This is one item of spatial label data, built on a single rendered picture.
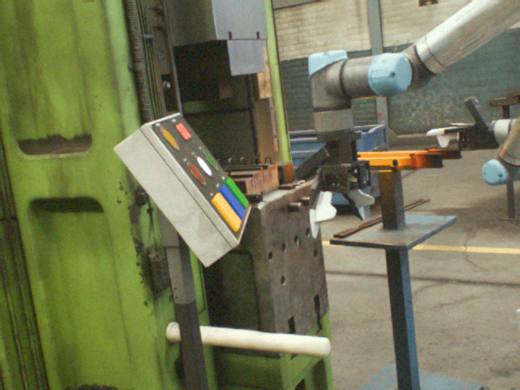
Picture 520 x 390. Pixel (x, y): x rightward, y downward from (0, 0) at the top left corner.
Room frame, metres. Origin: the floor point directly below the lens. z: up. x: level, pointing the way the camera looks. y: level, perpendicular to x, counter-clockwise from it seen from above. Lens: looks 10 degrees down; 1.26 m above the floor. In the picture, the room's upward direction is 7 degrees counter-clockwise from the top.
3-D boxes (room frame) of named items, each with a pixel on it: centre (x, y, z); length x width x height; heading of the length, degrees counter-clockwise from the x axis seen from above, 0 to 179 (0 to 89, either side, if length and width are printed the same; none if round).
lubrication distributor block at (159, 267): (1.62, 0.27, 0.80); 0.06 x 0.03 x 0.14; 150
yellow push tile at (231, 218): (1.24, 0.06, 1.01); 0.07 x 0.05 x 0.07; 175
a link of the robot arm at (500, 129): (1.99, -0.78, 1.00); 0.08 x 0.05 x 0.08; 138
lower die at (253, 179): (1.98, 0.16, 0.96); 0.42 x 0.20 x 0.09; 60
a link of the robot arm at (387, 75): (1.22, -0.26, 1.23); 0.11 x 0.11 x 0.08; 49
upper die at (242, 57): (1.98, 0.16, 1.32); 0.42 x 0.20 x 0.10; 60
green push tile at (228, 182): (1.44, 0.05, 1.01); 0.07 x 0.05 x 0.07; 175
